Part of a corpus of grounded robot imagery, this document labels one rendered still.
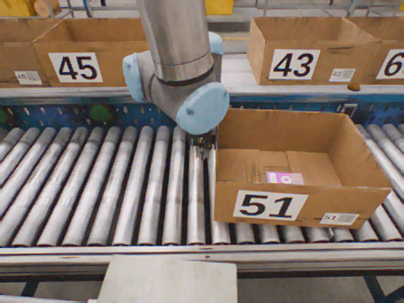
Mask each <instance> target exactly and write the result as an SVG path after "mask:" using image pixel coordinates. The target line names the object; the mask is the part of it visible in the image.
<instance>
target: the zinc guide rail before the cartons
mask: <svg viewBox="0 0 404 303"><path fill-rule="evenodd" d="M225 88H226V90H227V92H228V94H229V95H259V94H273V95H336V94H404V85H368V86H361V91H350V90H348V88H347V86H315V85H287V86H225ZM31 96H131V94H130V91H129V89H128V87H46V88H0V97H31Z"/></svg>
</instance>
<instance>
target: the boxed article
mask: <svg viewBox="0 0 404 303"><path fill-rule="evenodd" d="M264 182H268V183H293V184H304V183H303V178H302V177H301V174H300V173H277V172H267V173H266V179H265V181H264Z"/></svg>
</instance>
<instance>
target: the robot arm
mask: <svg viewBox="0 0 404 303"><path fill-rule="evenodd" d="M135 3H136V4H137V10H138V12H139V16H140V18H141V21H142V27H143V31H144V33H145V35H146V41H147V42H148V45H149V50H147V51H144V52H138V53H136V52H135V53H134V54H133V55H128V56H126V57H125V58H124V61H123V73H124V77H125V82H126V85H127V87H128V89H129V91H130V94H131V95H132V97H133V99H134V101H135V102H137V103H141V102H143V103H144V102H145V101H147V100H149V99H150V101H151V102H153V103H154V104H155V105H156V106H158V107H159V108H160V109H161V110H162V112H165V114H167V115H168V116H169V117H170V118H171V119H172V120H173V121H174V122H176V123H177V125H178V126H179V127H180V128H181V129H185V130H186V132H187V140H188V142H189V149H190V145H191V147H192V150H193V152H194V153H195V154H196V160H197V158H199V159H201V160H204V159H205V158H206V157H207V159H208V160H209V153H210V152H211V151H212V147H214V150H215V149H216V126H217V125H218V124H219V122H221V121H222V119H223V118H224V116H225V114H226V112H227V109H228V107H229V94H228V92H227V90H226V88H225V86H223V85H222V84H221V81H222V58H223V54H224V52H223V40H222V39H221V37H220V36H219V35H217V34H215V33H213V32H209V31H208V25H207V9H206V2H205V0H135ZM201 147H204V150H203V152H201Z"/></svg>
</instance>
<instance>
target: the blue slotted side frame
mask: <svg viewBox="0 0 404 303"><path fill-rule="evenodd" d="M87 103H108V104H110V107H111V110H112V112H113V113H112V115H113V118H114V119H115V121H114V122H113V123H106V125H105V124H104V123H94V122H93V120H92V118H91V116H90V113H89V111H88V107H87ZM0 104H2V105H4V106H5V108H6V110H7V111H8V112H9V110H8V109H7V108H9V109H10V110H11V111H12V114H10V112H9V114H10V115H11V117H12V118H13V119H14V121H15V123H14V124H12V126H11V125H10V124H0V128H2V129H3V128H5V129H6V130H7V131H8V132H9V133H10V132H11V131H12V129H14V128H22V129H23V130H24V131H25V132H27V131H28V129H29V128H38V129H39V130H40V131H41V133H42V132H43V131H44V130H45V128H49V127H50V128H54V129H55V130H56V131H57V133H59V132H60V130H61V128H64V127H67V128H70V129H71V130H72V131H73V135H74V133H75V132H76V130H77V129H78V128H79V127H84V128H87V129H88V130H89V132H90V134H91V133H92V132H93V129H94V128H95V127H102V128H103V129H105V131H106V135H105V138H106V136H107V133H108V131H109V130H110V127H119V129H120V130H122V135H121V137H120V139H119V140H122V138H123V136H124V130H125V129H126V128H127V127H129V126H131V127H135V128H136V129H137V132H138V133H137V138H136V140H139V137H140V134H141V131H142V128H143V127H144V126H150V127H152V129H153V130H154V135H153V137H152V139H156V137H157V130H158V128H159V127H161V126H166V127H169V129H170V139H173V132H174V129H175V127H176V126H178V125H177V123H176V122H174V121H173V120H172V119H171V118H170V117H169V116H168V115H167V114H165V112H162V110H161V109H160V112H157V106H156V105H155V104H154V103H153V102H151V101H150V99H149V100H147V101H145V102H144V103H143V102H141V103H137V102H135V101H134V99H133V97H132V96H31V97H0ZM344 104H358V105H357V107H356V109H355V110H354V111H353V115H351V117H349V118H351V120H352V121H353V124H354V125H356V124H360V125H361V126H362V127H363V128H364V130H365V128H366V127H367V125H371V124H376V125H378V126H379V128H382V126H383V125H385V124H392V125H393V126H395V128H398V126H399V125H402V124H404V120H403V121H402V122H401V120H402V118H403V117H404V108H403V109H402V111H400V109H401V108H402V107H403V106H404V94H336V95H273V94H259V95H229V105H231V106H232V107H231V109H232V108H234V109H240V106H243V109H249V108H250V109H257V106H260V109H265V108H266V107H267V109H265V110H273V106H276V107H275V110H284V111H289V108H290V105H293V107H292V109H291V110H290V111H301V112H318V113H341V112H342V108H343V107H344ZM307 105H308V110H307V111H305V108H306V106H307ZM372 105H373V106H372ZM388 105H390V106H389V107H388V109H387V110H386V111H385V108H386V107H387V106H388ZM140 106H142V107H143V111H144V112H142V111H141V108H140ZM322 106H325V108H324V110H322V111H321V109H322ZM339 106H341V107H340V109H339V110H338V111H336V110H337V108H338V107H339ZM371 106H372V109H371V111H369V109H370V108H371ZM74 107H76V108H77V110H78V113H76V111H75V109H74ZM124 107H126V108H127V113H126V112H125V111H124ZM282 107H283V109H281V108H282ZM298 107H299V109H298ZM331 107H332V108H331ZM24 108H26V109H27V110H28V111H29V114H27V113H26V111H25V109H24ZM41 108H43V109H44V111H45V114H44V113H43V112H42V110H41ZM58 108H59V109H60V111H61V113H60V111H59V110H58ZM150 109H151V110H150ZM67 110H68V111H67ZM85 110H86V111H85ZM358 116H359V119H358V121H357V122H356V123H355V122H354V121H356V118H357V117H358ZM374 116H375V117H374ZM373 117H374V118H373ZM388 117H390V118H389V120H388V122H385V121H386V120H387V118H388ZM168 118H169V119H170V124H168V121H167V119H168ZM372 118H373V121H372V122H371V119H372ZM395 118H396V119H395ZM119 119H121V120H122V124H120V121H119ZM134 119H137V122H138V124H136V123H135V121H134ZM151 119H153V121H154V124H152V121H151ZM364 119H365V120H364ZM23 120H24V121H26V123H27V124H28V126H27V125H26V124H25V123H24V121H23ZM39 120H41V121H42V123H43V124H44V125H41V122H40V121H39ZM55 120H57V121H58V122H59V123H60V125H57V123H56V121H55ZM71 120H74V123H75V125H73V123H72V122H71ZM87 120H90V125H89V124H88V123H87ZM128 121H129V122H128ZM144 121H145V122H144ZM160 121H161V122H160ZM64 122H66V123H64ZM89 137H90V135H89V136H88V138H89ZM88 138H87V139H88ZM105 138H104V139H105Z"/></svg>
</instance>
